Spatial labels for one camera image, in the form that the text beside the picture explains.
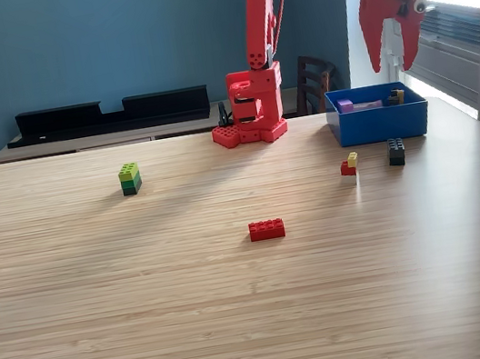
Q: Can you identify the yellow toy digger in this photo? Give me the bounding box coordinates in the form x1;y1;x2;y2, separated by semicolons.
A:
385;86;407;107

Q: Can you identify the pink lego brick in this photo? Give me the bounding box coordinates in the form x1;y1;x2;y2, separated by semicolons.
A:
352;99;384;114

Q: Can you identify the purple brick stack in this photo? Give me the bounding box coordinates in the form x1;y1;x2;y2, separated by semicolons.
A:
336;97;356;115

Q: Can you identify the black lego brick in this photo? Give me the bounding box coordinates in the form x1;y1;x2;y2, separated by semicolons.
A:
385;135;409;168

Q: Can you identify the green brick stack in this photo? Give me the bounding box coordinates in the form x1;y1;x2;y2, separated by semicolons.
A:
116;160;145;197

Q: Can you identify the blue plastic bin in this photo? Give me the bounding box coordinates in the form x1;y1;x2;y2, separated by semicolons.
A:
322;75;434;150

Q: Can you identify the red lego brick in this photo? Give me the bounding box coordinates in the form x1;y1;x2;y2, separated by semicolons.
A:
247;216;287;244

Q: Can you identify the grey window heater unit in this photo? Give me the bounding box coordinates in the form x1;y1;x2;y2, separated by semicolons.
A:
384;0;480;116

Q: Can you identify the dark wooden chair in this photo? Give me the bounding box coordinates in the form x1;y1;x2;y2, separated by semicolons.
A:
287;51;344;118

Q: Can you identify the red white yellow brick stack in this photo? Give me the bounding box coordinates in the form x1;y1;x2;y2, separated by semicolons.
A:
336;151;364;187

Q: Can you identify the black table clamp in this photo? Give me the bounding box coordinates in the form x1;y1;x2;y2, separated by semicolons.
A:
216;100;235;128

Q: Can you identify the black shelf tray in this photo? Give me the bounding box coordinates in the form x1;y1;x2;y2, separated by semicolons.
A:
2;82;213;152

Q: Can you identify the wooden sideboard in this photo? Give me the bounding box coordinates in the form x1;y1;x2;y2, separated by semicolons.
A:
0;86;304;166

